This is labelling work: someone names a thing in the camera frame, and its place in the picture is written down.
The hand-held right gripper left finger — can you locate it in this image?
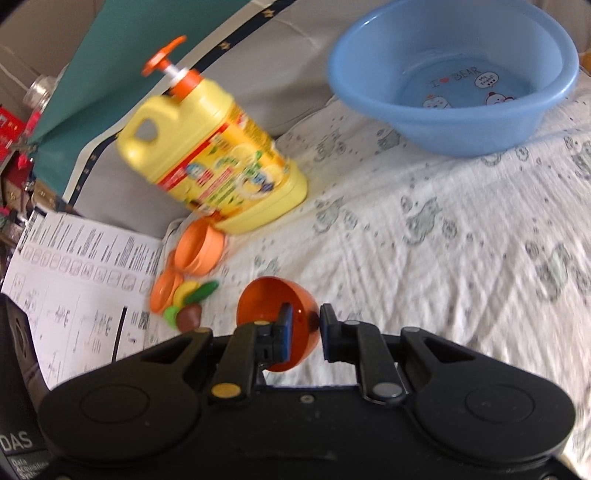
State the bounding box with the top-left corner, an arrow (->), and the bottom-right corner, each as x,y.
139,302 -> 296,404

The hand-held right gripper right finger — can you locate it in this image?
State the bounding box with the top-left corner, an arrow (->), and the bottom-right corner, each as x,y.
320,303 -> 472,404

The small red-orange bowl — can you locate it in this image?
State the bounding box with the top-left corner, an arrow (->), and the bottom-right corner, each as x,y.
236,276 -> 321,374

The green toy cucumber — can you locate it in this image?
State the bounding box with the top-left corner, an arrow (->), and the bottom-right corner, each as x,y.
185,280 -> 219,305

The brown toy food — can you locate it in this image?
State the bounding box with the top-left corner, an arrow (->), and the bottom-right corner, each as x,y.
177,304 -> 203,332

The yellow toy banana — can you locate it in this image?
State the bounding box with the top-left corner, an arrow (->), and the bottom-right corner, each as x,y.
172,281 -> 200,308

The orange plastic cup bowl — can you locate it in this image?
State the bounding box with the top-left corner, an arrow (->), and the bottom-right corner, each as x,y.
175,217 -> 227,276

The white printed bed sheet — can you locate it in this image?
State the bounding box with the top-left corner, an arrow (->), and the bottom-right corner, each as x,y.
143,87 -> 591,472

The orange shallow plate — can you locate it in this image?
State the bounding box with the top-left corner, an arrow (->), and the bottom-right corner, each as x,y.
150,269 -> 185,315

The printed paper sheet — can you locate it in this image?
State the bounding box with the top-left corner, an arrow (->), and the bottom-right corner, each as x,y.
0,209 -> 165,394

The yellow detergent jug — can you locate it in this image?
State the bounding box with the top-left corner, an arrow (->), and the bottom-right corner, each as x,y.
116,35 -> 310,236

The large blue basin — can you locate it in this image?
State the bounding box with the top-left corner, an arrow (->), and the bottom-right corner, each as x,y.
327,0 -> 581,158

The grey pillow with navy trim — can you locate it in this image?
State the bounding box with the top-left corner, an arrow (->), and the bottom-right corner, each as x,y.
64,0 -> 399,232

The red packet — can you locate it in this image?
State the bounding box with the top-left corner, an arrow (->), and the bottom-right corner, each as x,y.
0,106 -> 27,160

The clear plastic jar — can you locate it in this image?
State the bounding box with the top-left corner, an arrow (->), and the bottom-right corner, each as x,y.
23,76 -> 59,112

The teal cloth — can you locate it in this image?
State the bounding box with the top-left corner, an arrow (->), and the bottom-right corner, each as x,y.
27,0 -> 260,145

